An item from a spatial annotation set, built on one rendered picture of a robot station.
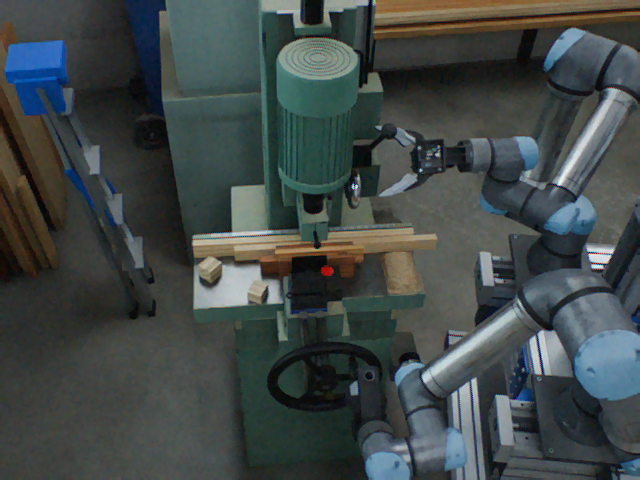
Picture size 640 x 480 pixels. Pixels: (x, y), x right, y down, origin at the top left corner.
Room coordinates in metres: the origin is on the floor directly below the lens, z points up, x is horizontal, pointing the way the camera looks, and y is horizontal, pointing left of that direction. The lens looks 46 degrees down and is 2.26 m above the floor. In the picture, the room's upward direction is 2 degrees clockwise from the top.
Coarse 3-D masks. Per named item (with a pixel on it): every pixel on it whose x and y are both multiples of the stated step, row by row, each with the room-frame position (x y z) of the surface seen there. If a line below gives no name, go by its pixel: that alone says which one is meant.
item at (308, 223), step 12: (300, 192) 1.32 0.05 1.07; (300, 204) 1.27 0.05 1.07; (324, 204) 1.28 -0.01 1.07; (300, 216) 1.23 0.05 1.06; (312, 216) 1.23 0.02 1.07; (324, 216) 1.23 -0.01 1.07; (300, 228) 1.23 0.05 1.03; (312, 228) 1.21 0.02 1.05; (324, 228) 1.21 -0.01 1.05; (312, 240) 1.21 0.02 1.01; (324, 240) 1.21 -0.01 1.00
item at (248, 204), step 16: (240, 192) 1.60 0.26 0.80; (256, 192) 1.61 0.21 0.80; (240, 208) 1.53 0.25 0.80; (256, 208) 1.53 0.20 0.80; (368, 208) 1.55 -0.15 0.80; (240, 224) 1.46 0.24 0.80; (256, 224) 1.46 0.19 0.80; (352, 224) 1.48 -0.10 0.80; (368, 224) 1.48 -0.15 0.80; (240, 320) 1.10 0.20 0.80; (368, 320) 1.11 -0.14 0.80; (384, 320) 1.12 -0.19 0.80; (240, 336) 1.06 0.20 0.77; (256, 336) 1.07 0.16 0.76; (272, 336) 1.08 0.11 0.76; (352, 336) 1.11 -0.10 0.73; (368, 336) 1.11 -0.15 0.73; (384, 336) 1.12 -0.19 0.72
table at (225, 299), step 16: (224, 256) 1.23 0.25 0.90; (368, 256) 1.26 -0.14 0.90; (224, 272) 1.18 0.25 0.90; (240, 272) 1.18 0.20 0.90; (256, 272) 1.18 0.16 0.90; (368, 272) 1.20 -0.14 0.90; (208, 288) 1.12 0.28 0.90; (224, 288) 1.12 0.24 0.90; (240, 288) 1.12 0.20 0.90; (272, 288) 1.13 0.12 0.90; (352, 288) 1.14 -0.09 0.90; (368, 288) 1.14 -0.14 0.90; (384, 288) 1.14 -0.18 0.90; (208, 304) 1.07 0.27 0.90; (224, 304) 1.07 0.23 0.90; (240, 304) 1.07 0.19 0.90; (256, 304) 1.07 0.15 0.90; (272, 304) 1.08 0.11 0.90; (352, 304) 1.11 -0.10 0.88; (368, 304) 1.11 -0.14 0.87; (384, 304) 1.12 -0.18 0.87; (400, 304) 1.12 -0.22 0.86; (416, 304) 1.13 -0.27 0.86; (208, 320) 1.05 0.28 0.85; (224, 320) 1.06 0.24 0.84
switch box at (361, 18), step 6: (360, 0) 1.57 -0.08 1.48; (366, 0) 1.57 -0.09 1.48; (360, 6) 1.54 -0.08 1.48; (366, 6) 1.54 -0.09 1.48; (360, 12) 1.54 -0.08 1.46; (366, 12) 1.54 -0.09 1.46; (372, 12) 1.55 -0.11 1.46; (360, 18) 1.54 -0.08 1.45; (366, 18) 1.54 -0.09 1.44; (372, 18) 1.55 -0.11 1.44; (360, 24) 1.54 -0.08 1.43; (366, 24) 1.55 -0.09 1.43; (372, 24) 1.55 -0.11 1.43; (360, 30) 1.54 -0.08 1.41; (366, 30) 1.55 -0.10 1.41; (372, 30) 1.55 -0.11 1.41; (360, 36) 1.54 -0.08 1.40; (366, 36) 1.55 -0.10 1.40; (372, 36) 1.55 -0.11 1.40; (360, 42) 1.54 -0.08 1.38; (372, 42) 1.55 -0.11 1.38; (354, 48) 1.54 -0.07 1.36; (360, 48) 1.54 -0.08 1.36
